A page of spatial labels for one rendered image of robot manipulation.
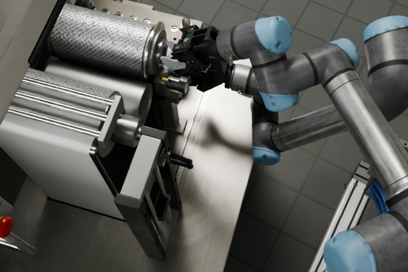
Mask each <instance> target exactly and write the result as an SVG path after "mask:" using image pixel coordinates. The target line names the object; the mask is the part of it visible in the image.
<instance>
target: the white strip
mask: <svg viewBox="0 0 408 272"><path fill-rule="evenodd" d="M92 143H93V142H92V141H89V140H85V139H82V138H78V137H74V136H71V135H67V134H63V133H60V132H56V131H52V130H49V129H45V128H43V127H38V126H34V125H31V124H27V123H23V122H20V121H16V120H12V119H9V118H5V117H4V119H3V121H2V124H1V126H0V147H1V148H2V149H3V150H4V151H5V152H6V153H7V154H8V155H9V156H10V157H11V158H12V160H13V161H14V162H15V163H16V164H17V165H18V166H19V167H20V168H21V169H22V170H23V171H24V172H25V173H26V174H27V175H28V176H29V177H30V178H31V179H32V180H33V181H34V182H35V183H36V184H37V185H38V186H39V187H40V188H41V189H42V190H43V191H44V192H45V193H46V194H47V195H48V198H47V199H49V200H53V201H55V202H59V203H63V204H65V205H69V206H73V207H76V208H79V209H83V210H86V211H90V212H92V213H96V214H100V215H102V216H106V217H110V218H113V219H117V220H120V221H123V222H126V221H125V219H124V218H123V216H122V215H121V213H120V212H119V210H118V208H117V206H116V205H115V203H114V200H115V197H114V195H113V194H112V192H111V190H110V189H109V187H108V185H107V183H106V182H105V180H104V178H103V177H102V175H101V174H100V172H99V170H98V168H97V167H96V165H95V163H94V162H93V160H92V159H91V157H90V155H91V156H94V157H95V156H96V155H97V152H98V146H94V145H92Z"/></svg>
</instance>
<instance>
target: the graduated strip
mask: <svg viewBox="0 0 408 272"><path fill-rule="evenodd" d="M209 91H210V90H208V91H206V92H204V93H203V92H202V94H201V96H200V99H199V103H198V105H197V109H196V111H195V114H194V118H193V120H192V123H191V127H190V129H189V132H188V136H187V138H186V141H185V144H184V147H183V150H182V153H181V156H182V157H186V158H188V155H189V152H190V150H191V146H192V143H193V140H194V137H195V134H196V131H197V128H198V125H199V122H200V119H201V116H202V113H203V110H204V107H205V104H206V100H207V97H208V94H209ZM184 168H185V167H182V166H179V165H177V168H176V170H175V176H176V179H177V184H178V187H179V183H180V179H181V177H182V174H183V170H184Z"/></svg>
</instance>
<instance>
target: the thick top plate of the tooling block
mask: <svg viewBox="0 0 408 272"><path fill-rule="evenodd" d="M92 1H93V7H92V8H90V9H92V10H96V11H99V12H105V13H109V14H112V15H117V16H122V17H125V18H129V19H134V20H137V21H142V22H146V23H150V24H155V25H156V24H157V23H158V22H160V21H161V22H163V23H164V25H165V31H166V38H167V40H168V41H173V42H175V43H178V41H179V39H181V37H182V32H181V31H180V30H179V29H180V27H181V22H182V19H183V18H184V17H181V16H176V15H172V14H168V13H163V12H159V11H155V10H151V9H148V8H143V7H138V6H135V5H130V4H125V3H122V2H117V1H113V0H92ZM74 5H76V6H79V7H82V5H81V0H76V2H75V4H74ZM190 21H191V24H192V25H197V26H198V27H199V28H200V29H202V28H203V22H201V21H197V20H193V19H190Z"/></svg>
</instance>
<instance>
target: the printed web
mask: <svg viewBox="0 0 408 272"><path fill-rule="evenodd" d="M154 27H155V24H150V23H146V22H142V21H137V20H134V19H129V18H125V17H122V16H117V15H112V14H109V13H105V12H99V11H96V10H92V9H89V8H84V7H79V6H76V5H72V4H65V5H64V7H63V9H62V11H61V13H60V14H59V17H58V19H57V21H56V23H55V25H54V27H53V29H52V31H51V44H52V48H53V50H54V51H55V53H56V55H57V56H58V58H59V60H61V61H66V62H68V63H73V64H77V65H81V66H85V67H89V68H92V69H97V70H101V71H104V72H109V73H112V74H116V75H120V76H123V77H128V78H132V79H135V80H139V81H144V82H146V78H145V76H144V73H143V68H142V59H143V52H144V48H145V44H146V40H147V38H148V35H149V33H150V31H151V30H152V29H153V28H154ZM25 76H26V77H31V78H34V79H37V80H42V81H46V82H49V83H53V84H57V85H60V86H64V87H69V88H72V89H76V90H80V91H83V92H87V93H90V94H95V95H99V96H102V97H106V98H110V97H111V96H112V95H113V94H120V93H119V92H118V91H116V90H112V89H107V88H104V87H100V86H96V85H93V84H88V83H84V82H81V81H77V80H73V79H70V78H65V77H62V76H58V75H54V74H51V73H47V72H42V71H39V70H35V69H31V68H29V69H28V71H27V73H26V75H25ZM90 157H91V159H92V160H93V162H94V163H95V165H96V167H97V168H98V170H99V172H100V174H101V175H102V177H103V178H104V180H105V182H106V183H107V185H108V187H109V189H110V190H111V192H112V194H113V195H114V197H116V195H117V194H118V192H117V190H116V188H115V186H114V184H113V183H112V181H111V179H110V177H109V176H108V174H107V172H106V170H105V168H104V167H103V165H102V163H101V162H100V159H99V158H98V156H97V155H96V156H95V157H94V156H91V155H90Z"/></svg>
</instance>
